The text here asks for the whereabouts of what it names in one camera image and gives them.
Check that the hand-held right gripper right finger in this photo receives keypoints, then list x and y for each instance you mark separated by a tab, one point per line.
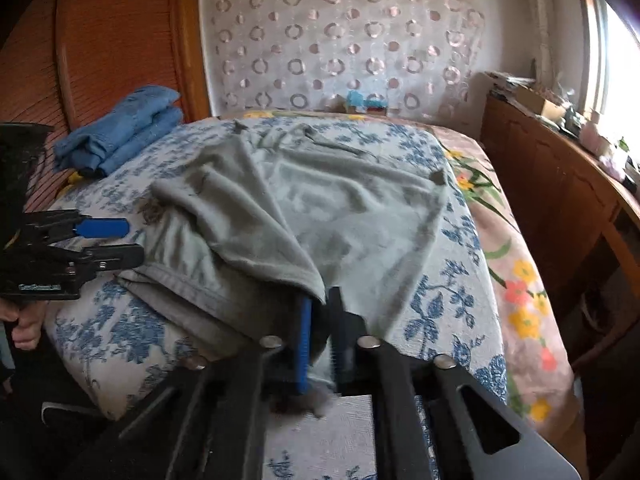
341	345

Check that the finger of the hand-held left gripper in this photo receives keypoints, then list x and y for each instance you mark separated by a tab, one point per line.
120	255
102	227

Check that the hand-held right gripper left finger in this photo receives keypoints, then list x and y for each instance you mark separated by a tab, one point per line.
304	345

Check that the grey pants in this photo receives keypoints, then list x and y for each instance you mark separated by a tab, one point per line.
300	195

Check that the person's left hand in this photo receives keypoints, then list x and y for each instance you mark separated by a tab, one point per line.
22	327

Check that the yellow soft item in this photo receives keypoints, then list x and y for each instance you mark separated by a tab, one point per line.
74	180

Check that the folded blue towel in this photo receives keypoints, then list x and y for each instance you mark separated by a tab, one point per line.
125	125

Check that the blue floral bed sheet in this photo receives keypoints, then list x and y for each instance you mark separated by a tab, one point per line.
440	280

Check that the person's dark clothing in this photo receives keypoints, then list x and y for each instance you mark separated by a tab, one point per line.
35	410

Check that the wooden slatted wardrobe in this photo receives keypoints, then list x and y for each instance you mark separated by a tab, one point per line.
115	35

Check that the pink flowered blanket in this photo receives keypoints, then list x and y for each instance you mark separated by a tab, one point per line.
520	270

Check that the blue tissue box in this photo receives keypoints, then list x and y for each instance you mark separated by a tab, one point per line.
365	102

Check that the wooden cabinet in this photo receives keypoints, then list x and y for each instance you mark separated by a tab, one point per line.
550	190

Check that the wooden chair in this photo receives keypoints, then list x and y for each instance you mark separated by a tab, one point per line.
607	280

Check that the pink bag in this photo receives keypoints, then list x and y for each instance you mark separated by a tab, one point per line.
597	137

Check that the white window curtain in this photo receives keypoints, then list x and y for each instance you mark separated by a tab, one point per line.
555	35

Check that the window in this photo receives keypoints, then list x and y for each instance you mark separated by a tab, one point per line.
617	60

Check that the circle patterned wall cloth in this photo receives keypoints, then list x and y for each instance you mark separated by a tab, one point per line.
340	35

